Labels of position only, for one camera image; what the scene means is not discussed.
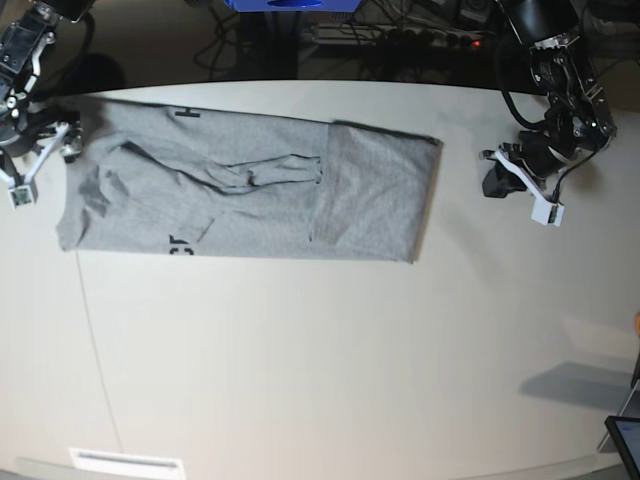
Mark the grey T-shirt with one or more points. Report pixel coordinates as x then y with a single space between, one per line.
169 180

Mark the white label strip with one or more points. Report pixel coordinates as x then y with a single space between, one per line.
81 456

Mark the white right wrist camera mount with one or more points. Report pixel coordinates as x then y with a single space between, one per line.
21 189

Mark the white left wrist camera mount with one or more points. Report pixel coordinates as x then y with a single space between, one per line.
546 210

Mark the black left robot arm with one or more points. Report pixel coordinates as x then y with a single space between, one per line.
578 123

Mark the blue plastic base block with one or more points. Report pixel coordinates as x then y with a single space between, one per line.
246 6

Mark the black tablet with stand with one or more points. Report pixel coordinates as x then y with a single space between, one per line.
622 436

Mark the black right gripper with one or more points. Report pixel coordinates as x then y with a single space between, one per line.
67 140

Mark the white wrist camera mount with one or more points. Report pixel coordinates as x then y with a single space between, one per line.
21 189
546 210

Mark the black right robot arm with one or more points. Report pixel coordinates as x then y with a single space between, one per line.
23 44

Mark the white power strip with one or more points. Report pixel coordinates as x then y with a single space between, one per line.
414 36

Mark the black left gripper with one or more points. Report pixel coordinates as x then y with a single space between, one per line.
532 158

